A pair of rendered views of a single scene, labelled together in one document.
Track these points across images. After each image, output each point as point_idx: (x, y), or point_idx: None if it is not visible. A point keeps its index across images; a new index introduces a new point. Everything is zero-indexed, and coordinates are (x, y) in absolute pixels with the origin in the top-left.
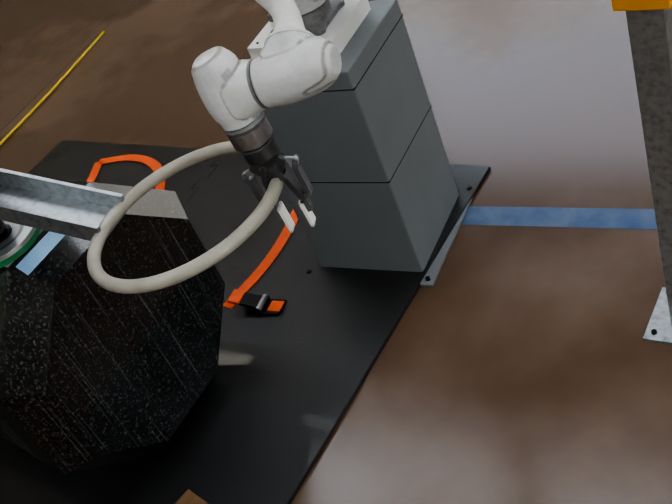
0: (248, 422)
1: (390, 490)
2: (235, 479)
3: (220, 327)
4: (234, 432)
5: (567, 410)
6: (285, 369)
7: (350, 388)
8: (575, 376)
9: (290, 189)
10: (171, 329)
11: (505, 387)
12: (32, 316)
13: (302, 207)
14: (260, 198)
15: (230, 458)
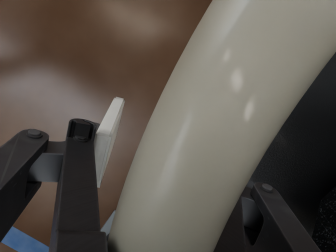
0: (302, 138)
1: (197, 17)
2: (327, 82)
3: (313, 236)
4: (317, 133)
5: (40, 34)
6: (257, 180)
7: None
8: (26, 65)
9: (96, 182)
10: None
11: (82, 79)
12: None
13: (105, 124)
14: (284, 224)
15: (326, 107)
